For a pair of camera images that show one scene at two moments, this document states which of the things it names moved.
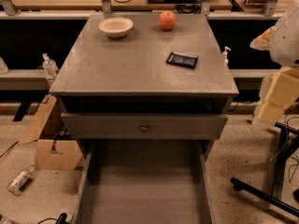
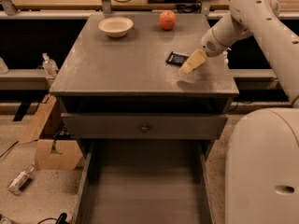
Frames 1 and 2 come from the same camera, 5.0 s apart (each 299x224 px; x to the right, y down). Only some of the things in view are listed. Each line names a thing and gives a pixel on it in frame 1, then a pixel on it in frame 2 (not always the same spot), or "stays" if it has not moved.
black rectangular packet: x=181 y=60 stays
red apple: x=167 y=21 stays
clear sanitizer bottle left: x=49 y=66 stays
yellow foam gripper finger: x=263 y=42 -> x=216 y=41
